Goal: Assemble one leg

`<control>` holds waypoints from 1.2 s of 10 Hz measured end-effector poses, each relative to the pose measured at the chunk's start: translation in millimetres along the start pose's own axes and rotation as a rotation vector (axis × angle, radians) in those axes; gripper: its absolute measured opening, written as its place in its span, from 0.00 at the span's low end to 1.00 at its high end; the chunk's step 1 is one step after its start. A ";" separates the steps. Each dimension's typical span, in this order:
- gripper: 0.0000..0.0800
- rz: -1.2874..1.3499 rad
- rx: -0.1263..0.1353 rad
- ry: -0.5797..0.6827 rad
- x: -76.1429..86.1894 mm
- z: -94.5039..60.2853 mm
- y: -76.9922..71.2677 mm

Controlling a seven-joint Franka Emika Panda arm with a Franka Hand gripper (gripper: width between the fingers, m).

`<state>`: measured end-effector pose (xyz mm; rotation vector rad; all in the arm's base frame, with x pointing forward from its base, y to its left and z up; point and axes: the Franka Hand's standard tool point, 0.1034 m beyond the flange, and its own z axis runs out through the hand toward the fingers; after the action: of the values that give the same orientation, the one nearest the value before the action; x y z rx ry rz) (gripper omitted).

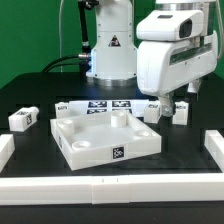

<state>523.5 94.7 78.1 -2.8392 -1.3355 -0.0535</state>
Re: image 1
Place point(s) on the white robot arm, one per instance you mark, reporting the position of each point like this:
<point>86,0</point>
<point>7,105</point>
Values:
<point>113,60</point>

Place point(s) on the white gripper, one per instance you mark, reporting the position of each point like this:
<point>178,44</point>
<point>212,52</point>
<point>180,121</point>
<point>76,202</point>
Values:
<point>165,66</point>

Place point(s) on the white front fence rail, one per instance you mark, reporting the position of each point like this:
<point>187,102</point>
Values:
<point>112,189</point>

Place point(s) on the white square tabletop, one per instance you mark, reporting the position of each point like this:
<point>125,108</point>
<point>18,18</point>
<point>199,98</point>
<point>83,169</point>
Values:
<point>102,138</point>

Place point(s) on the white left fence block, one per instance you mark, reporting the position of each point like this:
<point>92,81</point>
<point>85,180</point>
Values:
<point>7,148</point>

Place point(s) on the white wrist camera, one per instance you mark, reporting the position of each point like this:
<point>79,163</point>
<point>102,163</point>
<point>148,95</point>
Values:
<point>171,25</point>

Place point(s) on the white tag base sheet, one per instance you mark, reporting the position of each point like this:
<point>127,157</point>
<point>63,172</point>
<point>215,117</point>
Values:
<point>134,106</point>

